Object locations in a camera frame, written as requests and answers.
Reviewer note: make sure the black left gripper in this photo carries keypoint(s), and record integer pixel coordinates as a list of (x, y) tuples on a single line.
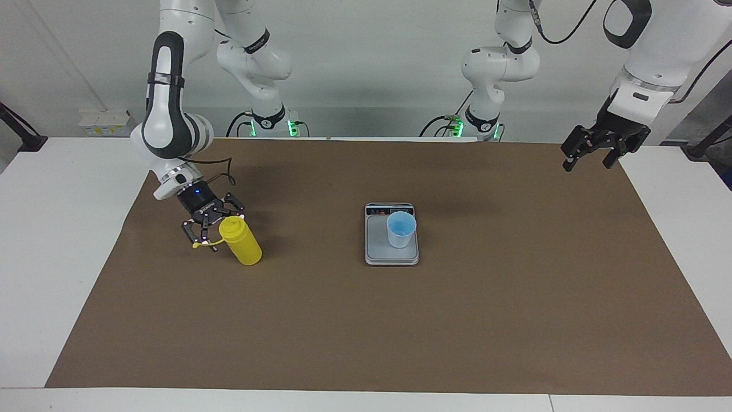
[(620, 123)]

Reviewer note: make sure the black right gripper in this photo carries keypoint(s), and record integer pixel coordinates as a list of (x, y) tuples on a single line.
[(197, 203)]

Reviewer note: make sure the yellow squeeze bottle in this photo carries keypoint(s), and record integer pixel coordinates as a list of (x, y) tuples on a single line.
[(243, 246)]

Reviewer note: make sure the light blue plastic cup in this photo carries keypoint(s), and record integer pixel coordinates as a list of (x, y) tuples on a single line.
[(400, 234)]

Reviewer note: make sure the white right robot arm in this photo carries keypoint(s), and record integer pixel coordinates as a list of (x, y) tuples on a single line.
[(168, 114)]

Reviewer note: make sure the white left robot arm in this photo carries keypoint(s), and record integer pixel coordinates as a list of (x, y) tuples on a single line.
[(657, 46)]

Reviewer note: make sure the silver digital kitchen scale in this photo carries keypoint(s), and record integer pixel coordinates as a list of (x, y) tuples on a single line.
[(377, 246)]

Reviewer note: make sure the black clamp stand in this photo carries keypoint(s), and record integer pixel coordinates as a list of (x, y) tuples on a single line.
[(28, 142), (700, 150)]

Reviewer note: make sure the white power strip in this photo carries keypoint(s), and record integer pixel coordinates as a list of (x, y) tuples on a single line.
[(106, 125)]

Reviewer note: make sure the brown paper table mat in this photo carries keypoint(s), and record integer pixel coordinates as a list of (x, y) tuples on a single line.
[(343, 332)]

